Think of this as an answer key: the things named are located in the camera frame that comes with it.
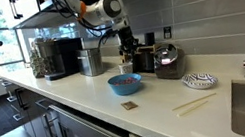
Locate black cabinet handle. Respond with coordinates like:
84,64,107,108
13,86,31,112
9,0,24,21

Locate black bottle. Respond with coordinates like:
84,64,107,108
143,32,157,47

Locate patterned bag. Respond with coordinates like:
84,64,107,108
25,38,52,80

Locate wooden chopstick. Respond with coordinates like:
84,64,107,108
169,92,219,112
175,99,211,118

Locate glass jar chrome lid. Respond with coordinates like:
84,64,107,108
149,41,190,84

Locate wooden organizer rack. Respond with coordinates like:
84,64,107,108
118,41,166,78

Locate colourful cereal pieces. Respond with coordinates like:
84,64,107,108
111,75,139,88

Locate white printed paper cup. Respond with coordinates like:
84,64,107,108
118,61,136,77

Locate blue bowl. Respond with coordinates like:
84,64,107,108
106,70,146,99

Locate small patterned plate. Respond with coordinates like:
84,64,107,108
181,68,220,94

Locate black coffee machine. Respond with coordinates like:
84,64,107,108
36,34,89,83

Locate brown tea bag packet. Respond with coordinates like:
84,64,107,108
121,99,140,112

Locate black upper cabinet handle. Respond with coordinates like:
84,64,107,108
9,0,24,21

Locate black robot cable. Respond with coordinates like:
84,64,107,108
48,0,122,57

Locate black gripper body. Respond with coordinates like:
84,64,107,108
115,25,139,52

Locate dark lower cabinet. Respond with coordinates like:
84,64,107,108
1,70,61,137

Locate black lower cabinet handle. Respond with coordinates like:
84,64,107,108
13,86,31,112

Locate stainless steel bread box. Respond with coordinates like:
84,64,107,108
75,45,106,80

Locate wall power outlet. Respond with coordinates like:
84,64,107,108
161,25,174,41

